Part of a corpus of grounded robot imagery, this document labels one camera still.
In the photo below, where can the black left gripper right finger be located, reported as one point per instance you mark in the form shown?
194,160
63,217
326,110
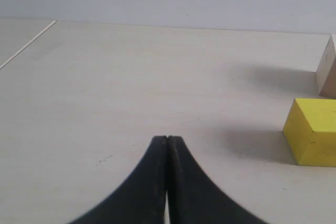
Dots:
193,197

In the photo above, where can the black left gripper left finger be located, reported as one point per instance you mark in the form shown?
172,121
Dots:
141,197

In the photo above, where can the large light wooden cube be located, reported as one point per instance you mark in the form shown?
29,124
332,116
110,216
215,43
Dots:
325,73

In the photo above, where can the yellow cube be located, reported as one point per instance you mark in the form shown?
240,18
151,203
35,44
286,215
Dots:
310,131

